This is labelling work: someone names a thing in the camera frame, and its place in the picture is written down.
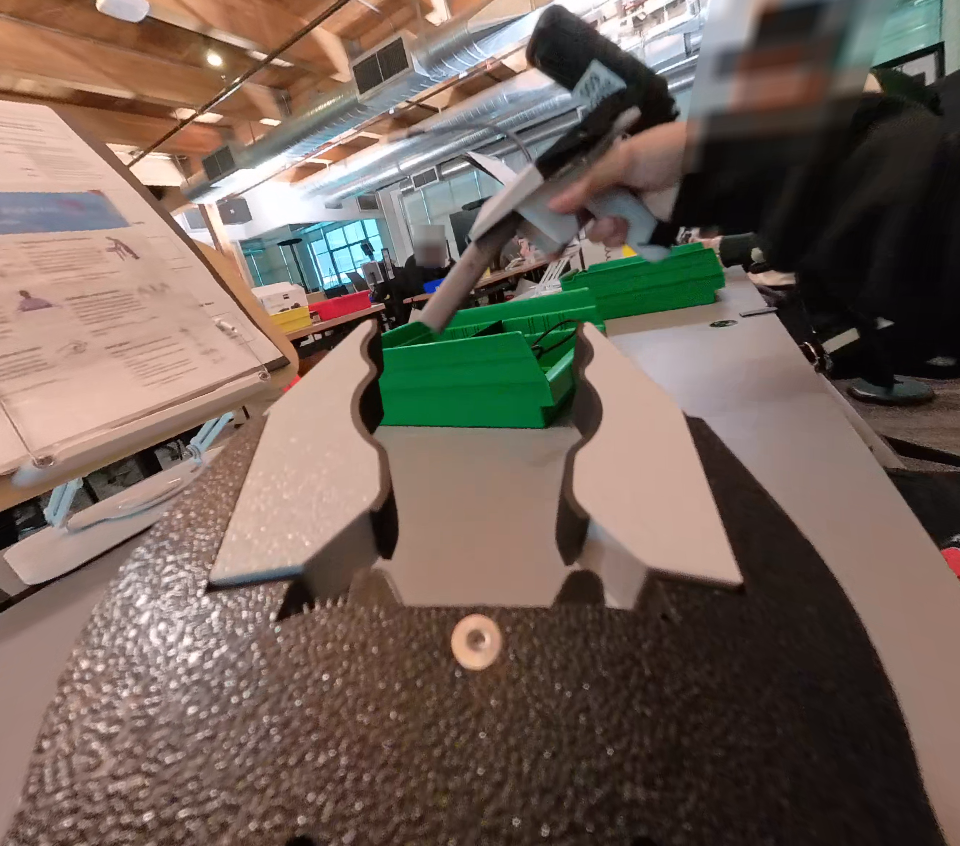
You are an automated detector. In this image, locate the person's black jacket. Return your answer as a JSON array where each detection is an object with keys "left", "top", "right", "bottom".
[{"left": 780, "top": 69, "right": 960, "bottom": 374}]

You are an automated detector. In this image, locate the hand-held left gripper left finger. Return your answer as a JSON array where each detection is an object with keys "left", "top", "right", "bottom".
[{"left": 207, "top": 318, "right": 397, "bottom": 603}]

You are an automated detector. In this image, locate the green plastic bin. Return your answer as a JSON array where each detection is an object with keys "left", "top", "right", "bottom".
[
  {"left": 561, "top": 243, "right": 727, "bottom": 322},
  {"left": 378, "top": 308, "right": 606, "bottom": 430}
]

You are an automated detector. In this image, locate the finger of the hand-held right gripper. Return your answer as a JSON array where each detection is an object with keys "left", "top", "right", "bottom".
[
  {"left": 516, "top": 197, "right": 585, "bottom": 259},
  {"left": 467, "top": 165, "right": 558, "bottom": 245}
]

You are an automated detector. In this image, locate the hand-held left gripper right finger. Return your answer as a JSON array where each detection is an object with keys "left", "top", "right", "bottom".
[{"left": 555, "top": 322, "right": 745, "bottom": 612}]

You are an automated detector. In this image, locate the wooden document stand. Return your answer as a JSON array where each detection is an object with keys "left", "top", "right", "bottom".
[{"left": 0, "top": 99, "right": 301, "bottom": 586}]

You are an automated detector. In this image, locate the red plastic bin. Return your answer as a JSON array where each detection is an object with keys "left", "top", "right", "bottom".
[{"left": 309, "top": 291, "right": 375, "bottom": 323}]

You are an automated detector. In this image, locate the silver ceiling air duct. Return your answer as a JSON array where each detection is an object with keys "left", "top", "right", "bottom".
[{"left": 183, "top": 13, "right": 706, "bottom": 202}]

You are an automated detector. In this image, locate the person's right hand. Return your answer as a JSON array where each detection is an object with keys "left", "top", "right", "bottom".
[{"left": 546, "top": 120, "right": 690, "bottom": 248}]

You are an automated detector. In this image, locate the printed instruction sheet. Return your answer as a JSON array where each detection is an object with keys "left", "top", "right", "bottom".
[{"left": 0, "top": 103, "right": 264, "bottom": 457}]

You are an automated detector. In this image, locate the black cable with yellow tie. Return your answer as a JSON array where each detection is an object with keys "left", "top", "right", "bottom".
[{"left": 534, "top": 321, "right": 583, "bottom": 361}]

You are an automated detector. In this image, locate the metal air vent box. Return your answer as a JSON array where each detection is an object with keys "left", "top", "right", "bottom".
[{"left": 349, "top": 34, "right": 420, "bottom": 106}]

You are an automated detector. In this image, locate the person's dark shoe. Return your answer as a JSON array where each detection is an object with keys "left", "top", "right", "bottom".
[{"left": 847, "top": 377, "right": 936, "bottom": 407}]

